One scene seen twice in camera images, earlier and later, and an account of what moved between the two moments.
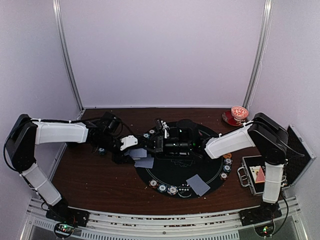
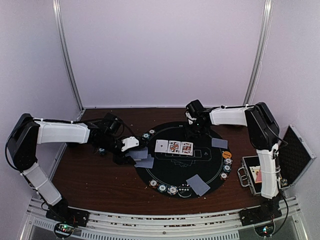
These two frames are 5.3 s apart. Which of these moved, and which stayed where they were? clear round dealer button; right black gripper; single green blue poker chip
Moved: right black gripper
Stayed: clear round dealer button; single green blue poker chip
